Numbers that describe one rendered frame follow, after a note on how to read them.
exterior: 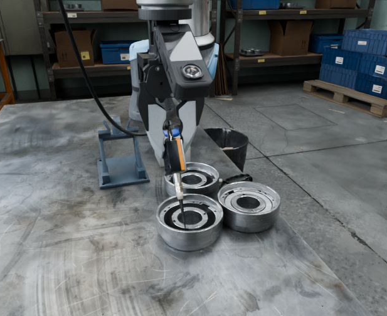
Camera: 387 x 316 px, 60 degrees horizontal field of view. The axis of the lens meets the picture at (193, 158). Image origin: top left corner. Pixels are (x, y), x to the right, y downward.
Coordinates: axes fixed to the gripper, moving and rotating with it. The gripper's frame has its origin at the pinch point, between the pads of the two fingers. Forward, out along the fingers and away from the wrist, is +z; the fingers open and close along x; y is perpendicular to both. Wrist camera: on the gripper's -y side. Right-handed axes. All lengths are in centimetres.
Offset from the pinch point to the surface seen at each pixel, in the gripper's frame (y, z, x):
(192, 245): -8.8, 11.4, -0.4
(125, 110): 65, 13, 1
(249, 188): 1.6, 10.2, -14.6
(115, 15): 343, -3, -24
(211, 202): -1.4, 9.7, -5.9
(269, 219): -7.5, 10.4, -13.6
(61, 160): 30.8, 13.1, 19.4
